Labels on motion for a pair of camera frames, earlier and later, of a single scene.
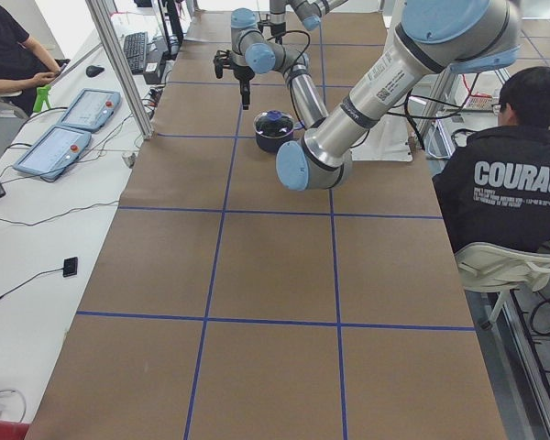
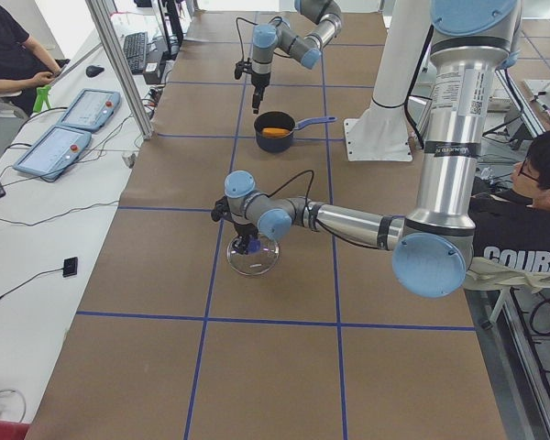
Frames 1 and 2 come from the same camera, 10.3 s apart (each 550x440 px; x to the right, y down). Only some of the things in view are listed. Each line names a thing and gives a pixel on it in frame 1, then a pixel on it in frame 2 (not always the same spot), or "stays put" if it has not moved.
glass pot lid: [273, 124] -> [254, 263]
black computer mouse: [93, 71] stays put
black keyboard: [135, 46] stays put
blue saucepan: [274, 127] stays put
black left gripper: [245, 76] -> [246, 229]
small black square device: [70, 267] stays put
